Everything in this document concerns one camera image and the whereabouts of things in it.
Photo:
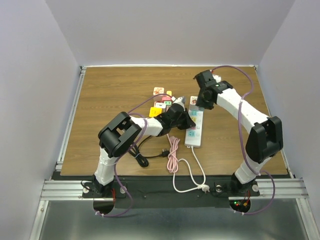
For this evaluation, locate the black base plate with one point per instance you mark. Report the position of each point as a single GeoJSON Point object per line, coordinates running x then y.
{"type": "Point", "coordinates": [157, 192]}

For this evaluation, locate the white USB charger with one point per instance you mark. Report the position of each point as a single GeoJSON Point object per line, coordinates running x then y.
{"type": "Point", "coordinates": [160, 105]}

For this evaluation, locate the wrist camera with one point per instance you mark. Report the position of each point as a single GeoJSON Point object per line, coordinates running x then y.
{"type": "Point", "coordinates": [217, 78]}
{"type": "Point", "coordinates": [180, 101]}

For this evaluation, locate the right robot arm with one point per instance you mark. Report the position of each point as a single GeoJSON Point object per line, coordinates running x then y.
{"type": "Point", "coordinates": [265, 133]}

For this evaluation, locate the yellow cube socket adapter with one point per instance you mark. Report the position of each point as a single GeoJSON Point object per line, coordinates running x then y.
{"type": "Point", "coordinates": [154, 111]}

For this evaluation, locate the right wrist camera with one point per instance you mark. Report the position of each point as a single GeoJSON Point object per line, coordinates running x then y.
{"type": "Point", "coordinates": [217, 78]}

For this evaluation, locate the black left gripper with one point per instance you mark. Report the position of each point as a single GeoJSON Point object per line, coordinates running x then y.
{"type": "Point", "coordinates": [188, 123]}

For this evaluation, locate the aluminium front rail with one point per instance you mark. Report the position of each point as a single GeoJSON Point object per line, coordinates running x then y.
{"type": "Point", "coordinates": [71, 190]}

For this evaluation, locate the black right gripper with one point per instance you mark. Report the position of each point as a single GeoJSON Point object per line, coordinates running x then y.
{"type": "Point", "coordinates": [201, 102]}

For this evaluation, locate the pink plug adapter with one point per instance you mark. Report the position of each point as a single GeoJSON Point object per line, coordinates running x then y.
{"type": "Point", "coordinates": [166, 98]}

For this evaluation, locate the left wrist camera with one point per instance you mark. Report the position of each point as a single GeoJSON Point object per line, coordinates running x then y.
{"type": "Point", "coordinates": [180, 101]}

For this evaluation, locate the aluminium rail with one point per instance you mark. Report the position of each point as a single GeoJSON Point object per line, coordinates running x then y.
{"type": "Point", "coordinates": [71, 190]}
{"type": "Point", "coordinates": [66, 136]}

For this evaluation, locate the pink cube adapter deer print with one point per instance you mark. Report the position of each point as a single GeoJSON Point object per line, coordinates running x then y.
{"type": "Point", "coordinates": [158, 90]}

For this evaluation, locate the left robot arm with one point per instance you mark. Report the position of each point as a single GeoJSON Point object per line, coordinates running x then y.
{"type": "Point", "coordinates": [124, 131]}

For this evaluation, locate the white cube adapter cartoon print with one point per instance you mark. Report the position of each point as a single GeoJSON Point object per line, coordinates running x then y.
{"type": "Point", "coordinates": [193, 100]}

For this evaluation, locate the aluminium left rail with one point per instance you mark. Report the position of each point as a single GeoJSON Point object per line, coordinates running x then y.
{"type": "Point", "coordinates": [66, 136]}

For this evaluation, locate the white power strip pastel sockets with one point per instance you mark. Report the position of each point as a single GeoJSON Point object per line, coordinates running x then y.
{"type": "Point", "coordinates": [193, 136]}

